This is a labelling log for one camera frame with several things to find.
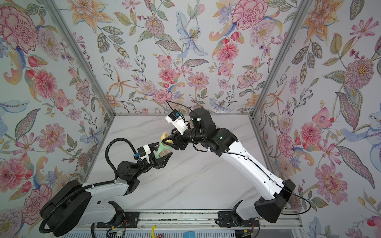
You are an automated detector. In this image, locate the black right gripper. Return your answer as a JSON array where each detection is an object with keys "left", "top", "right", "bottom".
[{"left": 165, "top": 126, "right": 209, "bottom": 153}]

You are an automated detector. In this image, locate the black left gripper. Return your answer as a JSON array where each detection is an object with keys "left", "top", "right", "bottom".
[{"left": 132, "top": 144, "right": 171, "bottom": 179}]

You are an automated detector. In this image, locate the clear printed baby bottle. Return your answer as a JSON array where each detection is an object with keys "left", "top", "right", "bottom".
[{"left": 155, "top": 145, "right": 172, "bottom": 159}]

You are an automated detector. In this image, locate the green bottle handle ring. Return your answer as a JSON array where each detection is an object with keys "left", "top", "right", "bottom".
[{"left": 154, "top": 139, "right": 173, "bottom": 160}]

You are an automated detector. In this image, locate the yellow bottle collar with nipple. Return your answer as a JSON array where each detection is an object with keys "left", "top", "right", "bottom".
[{"left": 161, "top": 132, "right": 174, "bottom": 147}]

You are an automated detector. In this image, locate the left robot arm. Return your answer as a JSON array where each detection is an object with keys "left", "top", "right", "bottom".
[{"left": 39, "top": 138, "right": 173, "bottom": 237}]

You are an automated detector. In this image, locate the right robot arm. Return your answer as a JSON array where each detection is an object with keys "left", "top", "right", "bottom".
[{"left": 162, "top": 108, "right": 296, "bottom": 224}]

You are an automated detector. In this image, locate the blue small box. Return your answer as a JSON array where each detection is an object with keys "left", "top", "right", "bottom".
[{"left": 183, "top": 231, "right": 196, "bottom": 238}]

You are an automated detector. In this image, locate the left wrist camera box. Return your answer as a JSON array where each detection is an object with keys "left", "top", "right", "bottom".
[{"left": 138, "top": 144, "right": 151, "bottom": 164}]

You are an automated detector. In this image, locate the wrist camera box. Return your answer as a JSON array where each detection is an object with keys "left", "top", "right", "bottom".
[
  {"left": 166, "top": 110, "right": 189, "bottom": 135},
  {"left": 138, "top": 144, "right": 151, "bottom": 164}
]

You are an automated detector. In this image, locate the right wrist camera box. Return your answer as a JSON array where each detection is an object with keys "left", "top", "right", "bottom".
[{"left": 166, "top": 110, "right": 189, "bottom": 135}]

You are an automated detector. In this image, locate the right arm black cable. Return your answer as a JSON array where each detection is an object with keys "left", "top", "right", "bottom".
[{"left": 166, "top": 100, "right": 197, "bottom": 126}]

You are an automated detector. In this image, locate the black corrugated cable hose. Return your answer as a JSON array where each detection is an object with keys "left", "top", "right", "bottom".
[{"left": 105, "top": 137, "right": 138, "bottom": 180}]

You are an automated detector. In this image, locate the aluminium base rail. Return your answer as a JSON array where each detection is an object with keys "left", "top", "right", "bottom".
[{"left": 96, "top": 209, "right": 301, "bottom": 230}]

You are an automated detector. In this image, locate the yellow cable tie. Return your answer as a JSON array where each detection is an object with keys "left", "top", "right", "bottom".
[{"left": 151, "top": 225, "right": 156, "bottom": 238}]

